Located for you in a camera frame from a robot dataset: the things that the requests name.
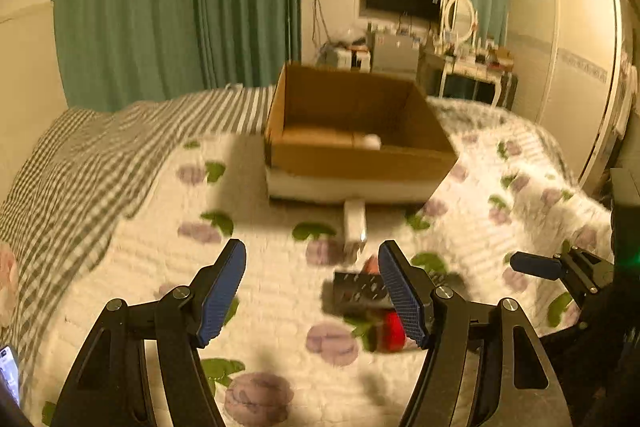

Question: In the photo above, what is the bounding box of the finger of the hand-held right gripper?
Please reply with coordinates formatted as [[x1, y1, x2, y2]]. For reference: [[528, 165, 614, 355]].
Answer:
[[510, 245, 616, 309]]

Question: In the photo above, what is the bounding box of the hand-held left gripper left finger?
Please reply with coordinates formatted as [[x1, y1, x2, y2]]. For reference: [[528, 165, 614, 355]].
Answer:
[[50, 239, 248, 427]]

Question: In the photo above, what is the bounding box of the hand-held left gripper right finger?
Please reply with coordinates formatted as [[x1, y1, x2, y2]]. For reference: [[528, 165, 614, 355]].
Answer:
[[378, 240, 574, 427]]

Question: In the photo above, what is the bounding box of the red round toy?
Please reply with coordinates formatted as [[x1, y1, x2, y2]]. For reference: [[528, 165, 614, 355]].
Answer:
[[371, 310, 422, 354]]

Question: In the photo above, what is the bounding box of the black remote control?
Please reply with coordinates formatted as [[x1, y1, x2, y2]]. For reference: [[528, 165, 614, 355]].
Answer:
[[331, 271, 397, 314]]

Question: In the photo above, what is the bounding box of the white rectangular block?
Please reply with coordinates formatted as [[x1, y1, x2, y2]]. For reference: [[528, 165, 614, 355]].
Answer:
[[343, 199, 369, 260]]

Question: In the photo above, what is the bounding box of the brown cardboard box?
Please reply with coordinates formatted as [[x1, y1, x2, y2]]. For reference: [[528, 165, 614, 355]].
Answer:
[[264, 63, 459, 206]]

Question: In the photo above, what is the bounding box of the white floral blanket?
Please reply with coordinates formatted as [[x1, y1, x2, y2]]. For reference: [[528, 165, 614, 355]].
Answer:
[[30, 96, 617, 427]]

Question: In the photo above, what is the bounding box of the white foam slab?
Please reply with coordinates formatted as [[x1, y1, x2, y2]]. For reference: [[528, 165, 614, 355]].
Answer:
[[266, 164, 444, 204]]

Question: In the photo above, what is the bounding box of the grey checkered blanket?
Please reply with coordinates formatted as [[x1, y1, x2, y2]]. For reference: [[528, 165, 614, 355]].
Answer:
[[0, 84, 277, 390]]

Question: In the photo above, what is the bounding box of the white sliding door wardrobe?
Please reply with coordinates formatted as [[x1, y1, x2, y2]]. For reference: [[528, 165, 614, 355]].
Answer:
[[504, 0, 632, 196]]

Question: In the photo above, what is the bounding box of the white vanity table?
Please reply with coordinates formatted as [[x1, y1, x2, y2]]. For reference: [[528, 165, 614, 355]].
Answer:
[[419, 43, 519, 108]]

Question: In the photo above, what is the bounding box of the pink pillow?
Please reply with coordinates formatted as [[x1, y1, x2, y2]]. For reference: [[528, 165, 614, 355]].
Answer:
[[0, 243, 19, 326]]

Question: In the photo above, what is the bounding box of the smartphone with lit screen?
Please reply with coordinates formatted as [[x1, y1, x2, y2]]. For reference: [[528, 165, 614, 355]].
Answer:
[[0, 344, 22, 409]]

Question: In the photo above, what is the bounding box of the grey small cabinet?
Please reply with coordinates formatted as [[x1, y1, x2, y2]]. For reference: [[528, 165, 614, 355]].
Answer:
[[370, 29, 421, 76]]

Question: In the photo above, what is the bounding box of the cluttered side table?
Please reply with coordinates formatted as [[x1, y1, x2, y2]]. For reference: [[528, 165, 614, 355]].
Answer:
[[319, 34, 372, 71]]

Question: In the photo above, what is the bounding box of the white oval vanity mirror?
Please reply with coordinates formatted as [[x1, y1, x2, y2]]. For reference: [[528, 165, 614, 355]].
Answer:
[[440, 0, 479, 46]]

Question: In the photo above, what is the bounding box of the wide green curtain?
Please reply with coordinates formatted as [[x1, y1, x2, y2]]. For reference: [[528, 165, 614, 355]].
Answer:
[[51, 0, 303, 114]]

